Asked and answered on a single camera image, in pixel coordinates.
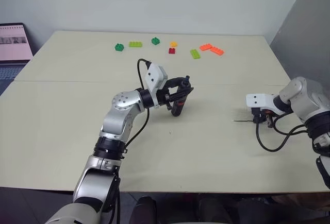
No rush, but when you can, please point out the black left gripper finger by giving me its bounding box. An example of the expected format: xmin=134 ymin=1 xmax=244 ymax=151
xmin=167 ymin=76 xmax=186 ymax=88
xmin=168 ymin=87 xmax=195 ymax=102

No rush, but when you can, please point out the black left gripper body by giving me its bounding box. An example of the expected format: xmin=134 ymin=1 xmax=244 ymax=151
xmin=156 ymin=78 xmax=173 ymax=107

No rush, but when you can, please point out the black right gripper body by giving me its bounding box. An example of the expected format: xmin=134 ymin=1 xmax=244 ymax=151
xmin=251 ymin=107 xmax=279 ymax=119

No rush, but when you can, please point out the open laptop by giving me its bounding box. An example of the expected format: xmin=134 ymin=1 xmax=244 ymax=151
xmin=0 ymin=23 xmax=34 ymax=96

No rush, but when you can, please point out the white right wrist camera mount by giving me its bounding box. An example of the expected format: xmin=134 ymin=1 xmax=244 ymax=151
xmin=245 ymin=93 xmax=278 ymax=114

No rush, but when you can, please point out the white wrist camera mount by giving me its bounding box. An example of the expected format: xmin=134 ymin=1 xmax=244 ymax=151
xmin=245 ymin=93 xmax=278 ymax=114
xmin=143 ymin=63 xmax=169 ymax=109

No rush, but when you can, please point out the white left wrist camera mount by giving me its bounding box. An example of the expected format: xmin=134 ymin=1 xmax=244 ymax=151
xmin=143 ymin=63 xmax=169 ymax=109

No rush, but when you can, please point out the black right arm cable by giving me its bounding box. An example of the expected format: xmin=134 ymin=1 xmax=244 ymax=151
xmin=255 ymin=109 xmax=309 ymax=152

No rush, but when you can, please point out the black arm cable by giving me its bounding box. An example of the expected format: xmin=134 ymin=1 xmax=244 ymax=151
xmin=125 ymin=58 xmax=152 ymax=149
xmin=255 ymin=109 xmax=309 ymax=152

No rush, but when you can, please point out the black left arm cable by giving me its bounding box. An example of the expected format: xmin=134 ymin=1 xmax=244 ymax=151
xmin=125 ymin=58 xmax=152 ymax=149

